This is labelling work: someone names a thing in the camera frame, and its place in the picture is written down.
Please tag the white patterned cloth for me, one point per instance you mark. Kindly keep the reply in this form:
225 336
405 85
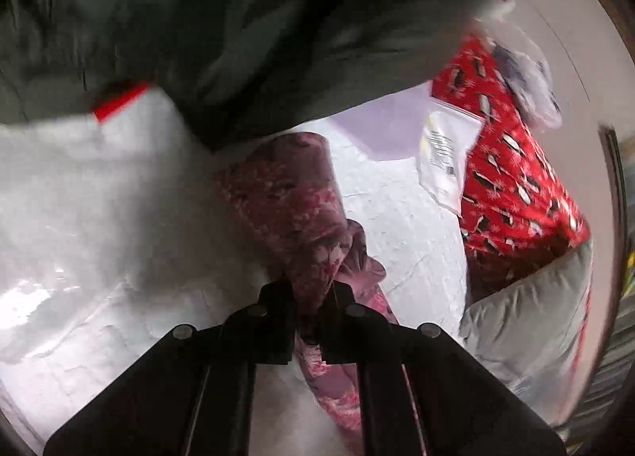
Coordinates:
531 84

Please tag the dark grey garment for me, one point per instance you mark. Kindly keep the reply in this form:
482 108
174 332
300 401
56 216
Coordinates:
248 39

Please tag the lavender cloth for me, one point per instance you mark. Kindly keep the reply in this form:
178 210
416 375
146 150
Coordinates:
387 123

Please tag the white bed sheet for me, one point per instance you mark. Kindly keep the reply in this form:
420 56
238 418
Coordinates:
397 228

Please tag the red penguin print cloth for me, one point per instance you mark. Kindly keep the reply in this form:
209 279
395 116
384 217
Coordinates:
506 178

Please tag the purple floral small garment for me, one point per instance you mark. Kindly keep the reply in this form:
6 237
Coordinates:
292 218

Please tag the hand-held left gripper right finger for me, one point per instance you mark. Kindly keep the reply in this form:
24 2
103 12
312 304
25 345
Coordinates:
342 334

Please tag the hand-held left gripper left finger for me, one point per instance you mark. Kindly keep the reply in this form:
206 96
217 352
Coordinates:
275 329

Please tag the clear packet with paper label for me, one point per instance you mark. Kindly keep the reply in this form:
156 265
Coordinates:
446 158

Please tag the grey pillow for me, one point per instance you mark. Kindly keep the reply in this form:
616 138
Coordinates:
536 327

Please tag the white cloth with red patch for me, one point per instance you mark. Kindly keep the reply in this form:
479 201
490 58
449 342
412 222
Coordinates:
99 188

